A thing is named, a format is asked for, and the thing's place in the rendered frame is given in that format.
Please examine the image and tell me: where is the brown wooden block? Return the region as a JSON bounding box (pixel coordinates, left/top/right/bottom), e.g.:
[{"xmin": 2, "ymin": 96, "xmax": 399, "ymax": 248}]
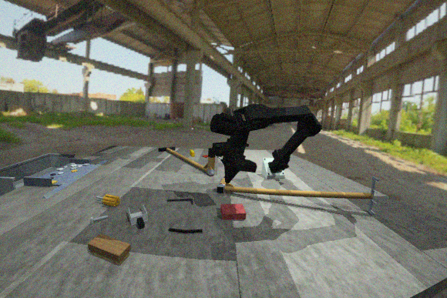
[{"xmin": 88, "ymin": 234, "xmax": 131, "ymax": 265}]

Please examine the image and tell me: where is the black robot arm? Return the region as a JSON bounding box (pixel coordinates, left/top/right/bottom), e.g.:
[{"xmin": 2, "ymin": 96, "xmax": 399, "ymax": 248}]
[{"xmin": 210, "ymin": 103, "xmax": 322, "ymax": 173}]

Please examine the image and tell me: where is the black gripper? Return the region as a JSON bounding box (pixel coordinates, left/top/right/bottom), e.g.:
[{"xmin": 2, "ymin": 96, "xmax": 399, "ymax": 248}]
[{"xmin": 220, "ymin": 136, "xmax": 257, "ymax": 183}]

